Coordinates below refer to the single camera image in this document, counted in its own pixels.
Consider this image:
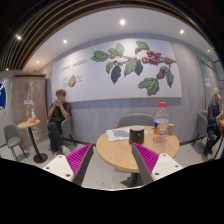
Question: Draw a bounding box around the small round side table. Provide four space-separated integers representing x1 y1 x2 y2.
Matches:
18 120 48 163

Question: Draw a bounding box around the grey chair under seated man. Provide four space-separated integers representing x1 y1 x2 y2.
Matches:
61 118 76 144

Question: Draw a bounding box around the seated man in black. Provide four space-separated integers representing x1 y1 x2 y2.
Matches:
47 89 71 156

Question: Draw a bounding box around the small bottle on side table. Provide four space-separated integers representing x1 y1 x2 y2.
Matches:
31 111 36 123

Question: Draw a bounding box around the seated person at right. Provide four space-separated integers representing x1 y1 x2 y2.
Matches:
203 92 222 156

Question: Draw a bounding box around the coffee cherries wall poster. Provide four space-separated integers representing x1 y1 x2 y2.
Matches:
51 39 182 102

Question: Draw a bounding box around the round wooden table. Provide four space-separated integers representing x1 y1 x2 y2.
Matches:
96 126 179 187

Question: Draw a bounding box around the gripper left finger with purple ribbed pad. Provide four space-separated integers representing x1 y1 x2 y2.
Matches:
43 144 93 186

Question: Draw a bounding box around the black mug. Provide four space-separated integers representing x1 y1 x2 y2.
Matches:
129 125 144 144

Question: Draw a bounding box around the white paper napkin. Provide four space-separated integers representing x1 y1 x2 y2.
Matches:
105 128 150 143

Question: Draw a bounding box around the small brown paper cup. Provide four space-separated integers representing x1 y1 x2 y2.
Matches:
168 124 174 135

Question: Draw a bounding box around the grey chair behind table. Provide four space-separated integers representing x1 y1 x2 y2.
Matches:
115 113 154 128

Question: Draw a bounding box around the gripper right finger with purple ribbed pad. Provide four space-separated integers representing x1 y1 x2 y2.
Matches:
132 143 182 185

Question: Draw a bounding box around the clear plastic bottle, red cap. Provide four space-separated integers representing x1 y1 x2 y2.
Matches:
153 102 169 154

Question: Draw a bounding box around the grey chair at right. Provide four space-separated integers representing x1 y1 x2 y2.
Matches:
193 110 208 144

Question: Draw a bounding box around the grey chair at left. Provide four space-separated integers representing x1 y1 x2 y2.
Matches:
3 123 23 159

